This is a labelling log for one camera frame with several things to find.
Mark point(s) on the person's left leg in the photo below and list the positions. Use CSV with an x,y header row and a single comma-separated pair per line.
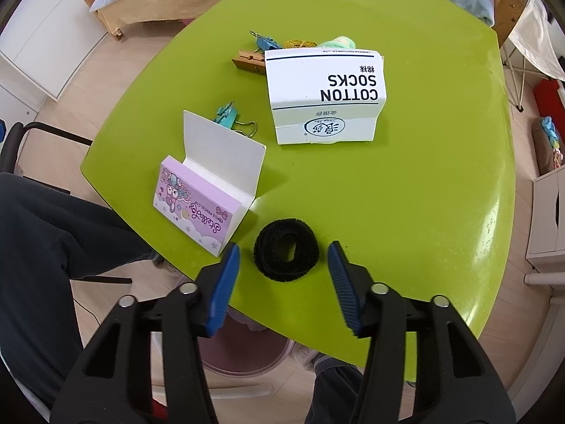
x,y
39,247

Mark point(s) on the person's right leg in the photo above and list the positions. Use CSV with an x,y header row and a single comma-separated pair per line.
x,y
335,384

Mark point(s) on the wooden clothespin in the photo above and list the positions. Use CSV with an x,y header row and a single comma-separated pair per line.
x,y
249,58

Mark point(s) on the pink trash bin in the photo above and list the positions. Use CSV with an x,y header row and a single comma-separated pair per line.
x,y
247,353

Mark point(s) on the black hair scrunchie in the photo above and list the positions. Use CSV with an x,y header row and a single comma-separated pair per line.
x,y
265,257

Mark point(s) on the white plastic tube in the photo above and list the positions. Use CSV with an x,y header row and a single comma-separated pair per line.
x,y
238,391

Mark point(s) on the red storage box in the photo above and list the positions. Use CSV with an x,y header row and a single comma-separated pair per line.
x,y
549,97

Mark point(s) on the white folding camp chair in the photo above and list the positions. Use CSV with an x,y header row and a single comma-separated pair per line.
x,y
538,39

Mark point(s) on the white cardboard socks box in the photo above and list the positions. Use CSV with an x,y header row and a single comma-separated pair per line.
x,y
324,68

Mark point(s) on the white slipper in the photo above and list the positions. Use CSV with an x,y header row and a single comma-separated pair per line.
x,y
304,353

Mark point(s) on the white wardrobe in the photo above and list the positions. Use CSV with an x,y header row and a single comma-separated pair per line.
x,y
48,39

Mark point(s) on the white drawer cabinet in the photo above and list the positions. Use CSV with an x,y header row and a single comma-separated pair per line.
x,y
547,221

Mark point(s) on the blue plush toy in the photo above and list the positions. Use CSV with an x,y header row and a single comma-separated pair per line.
x,y
549,130

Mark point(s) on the person's leg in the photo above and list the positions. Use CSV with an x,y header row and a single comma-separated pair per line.
x,y
39,247
335,384

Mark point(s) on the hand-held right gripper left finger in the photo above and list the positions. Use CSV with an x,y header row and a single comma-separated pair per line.
x,y
225,287

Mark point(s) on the purple cartoon paper box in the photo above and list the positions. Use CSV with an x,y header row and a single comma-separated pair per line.
x,y
194,212

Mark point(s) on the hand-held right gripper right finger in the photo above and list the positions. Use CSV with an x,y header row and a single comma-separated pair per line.
x,y
342,287

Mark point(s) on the wooden bed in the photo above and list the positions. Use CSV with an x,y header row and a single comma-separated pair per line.
x,y
145,11

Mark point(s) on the teal binder clip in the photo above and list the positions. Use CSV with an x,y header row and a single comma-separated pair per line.
x,y
227,117

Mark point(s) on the blue binder clip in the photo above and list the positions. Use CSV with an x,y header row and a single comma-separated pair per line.
x,y
266,43

